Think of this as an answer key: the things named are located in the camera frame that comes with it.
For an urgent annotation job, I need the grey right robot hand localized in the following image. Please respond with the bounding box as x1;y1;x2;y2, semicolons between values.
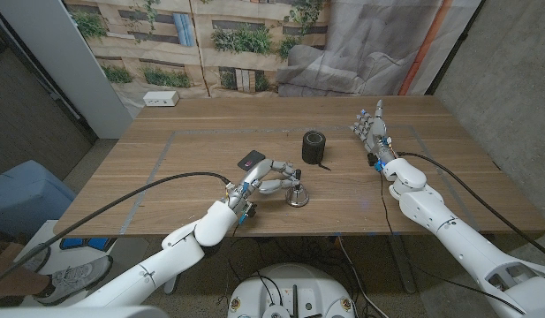
350;99;399;172

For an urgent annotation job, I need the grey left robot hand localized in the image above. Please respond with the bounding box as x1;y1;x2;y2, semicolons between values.
225;157;303;224

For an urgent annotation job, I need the silver bell with black handle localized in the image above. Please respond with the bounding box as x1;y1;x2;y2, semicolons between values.
285;169;310;208

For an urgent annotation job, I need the black cylindrical speaker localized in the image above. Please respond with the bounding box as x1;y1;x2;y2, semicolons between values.
301;130;328;166

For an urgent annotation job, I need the black phone with pink mark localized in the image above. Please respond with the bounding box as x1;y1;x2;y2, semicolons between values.
237;149;267;172

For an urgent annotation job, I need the printed fabric backdrop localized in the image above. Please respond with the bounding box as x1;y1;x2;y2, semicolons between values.
62;0;483;118

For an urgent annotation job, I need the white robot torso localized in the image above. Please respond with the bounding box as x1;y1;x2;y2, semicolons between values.
226;262;357;318

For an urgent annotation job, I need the white power strip box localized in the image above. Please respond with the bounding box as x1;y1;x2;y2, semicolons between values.
142;90;180;108

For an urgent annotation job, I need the grey table leg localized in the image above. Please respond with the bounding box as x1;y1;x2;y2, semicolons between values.
389;233;417;295

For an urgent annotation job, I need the blue object under table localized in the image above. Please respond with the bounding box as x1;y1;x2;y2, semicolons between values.
59;237;110;251

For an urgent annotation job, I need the white partition panel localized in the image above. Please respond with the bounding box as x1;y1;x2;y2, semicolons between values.
0;0;134;140

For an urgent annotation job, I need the grey sneaker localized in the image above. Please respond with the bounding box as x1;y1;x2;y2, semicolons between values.
33;254;114;306
19;244;52;274

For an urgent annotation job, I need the white floor platform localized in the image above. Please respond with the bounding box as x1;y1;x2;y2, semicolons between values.
13;219;149;275

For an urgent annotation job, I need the blue-grey container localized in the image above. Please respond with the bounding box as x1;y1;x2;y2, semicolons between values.
0;159;78;242

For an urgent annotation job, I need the person's bare leg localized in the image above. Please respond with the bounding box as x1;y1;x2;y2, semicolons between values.
0;254;51;298

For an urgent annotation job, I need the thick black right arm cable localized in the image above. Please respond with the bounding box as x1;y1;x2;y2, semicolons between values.
396;151;545;261

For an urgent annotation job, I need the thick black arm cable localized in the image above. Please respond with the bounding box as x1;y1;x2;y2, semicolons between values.
0;171;233;288
396;151;545;261

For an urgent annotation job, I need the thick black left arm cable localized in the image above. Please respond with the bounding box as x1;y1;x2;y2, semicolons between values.
0;171;233;288

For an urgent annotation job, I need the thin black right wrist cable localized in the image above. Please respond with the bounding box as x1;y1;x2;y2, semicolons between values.
379;170;527;315

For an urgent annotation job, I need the white floor cable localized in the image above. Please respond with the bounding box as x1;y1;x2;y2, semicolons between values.
337;237;382;318

